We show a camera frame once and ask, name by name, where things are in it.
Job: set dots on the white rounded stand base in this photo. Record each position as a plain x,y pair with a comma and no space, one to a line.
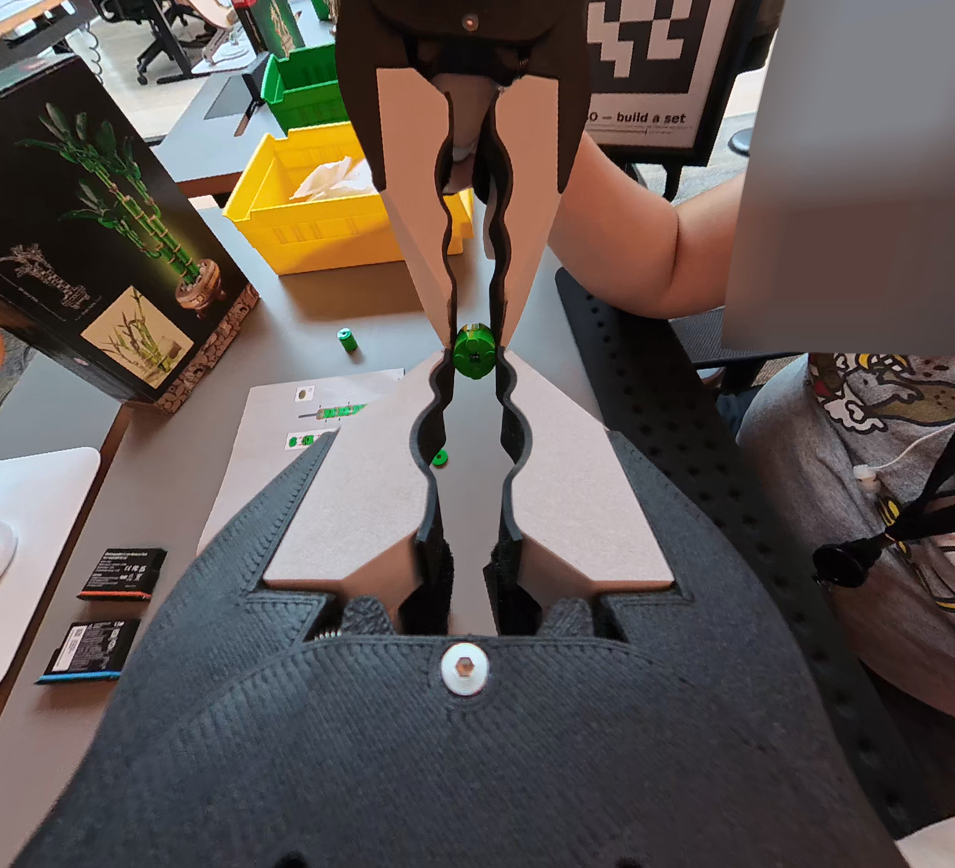
37,547

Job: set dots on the green round toy brick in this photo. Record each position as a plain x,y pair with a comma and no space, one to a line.
474,353

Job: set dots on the black battery orange stripe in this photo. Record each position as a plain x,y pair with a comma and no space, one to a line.
123,573

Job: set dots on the person's printed grey shirt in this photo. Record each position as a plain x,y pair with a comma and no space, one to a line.
791,450

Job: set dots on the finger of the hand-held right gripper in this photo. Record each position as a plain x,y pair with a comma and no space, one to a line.
533,174
410,159

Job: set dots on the small green cylinder piece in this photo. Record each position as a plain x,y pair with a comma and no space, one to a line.
348,341

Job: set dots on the person's right forearm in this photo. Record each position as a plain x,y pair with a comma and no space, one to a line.
634,234

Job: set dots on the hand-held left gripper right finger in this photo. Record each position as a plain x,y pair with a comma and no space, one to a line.
582,502

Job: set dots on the large black bamboo set box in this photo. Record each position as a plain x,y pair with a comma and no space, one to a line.
97,211

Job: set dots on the black office chair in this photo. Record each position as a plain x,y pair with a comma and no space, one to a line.
160,40

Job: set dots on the large green plastic bin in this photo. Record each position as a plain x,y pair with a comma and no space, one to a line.
306,92

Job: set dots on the yellow plastic bin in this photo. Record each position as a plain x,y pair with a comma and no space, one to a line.
321,234

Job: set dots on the crumpled white paper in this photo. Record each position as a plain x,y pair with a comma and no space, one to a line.
328,178

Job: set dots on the black battery blue stripe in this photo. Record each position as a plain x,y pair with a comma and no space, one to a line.
89,650

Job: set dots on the small dark plant set box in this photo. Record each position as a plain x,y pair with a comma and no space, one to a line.
272,10

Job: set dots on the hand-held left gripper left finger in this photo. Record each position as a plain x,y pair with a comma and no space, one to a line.
358,502

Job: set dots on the white instruction booklet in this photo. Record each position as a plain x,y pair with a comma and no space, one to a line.
261,450

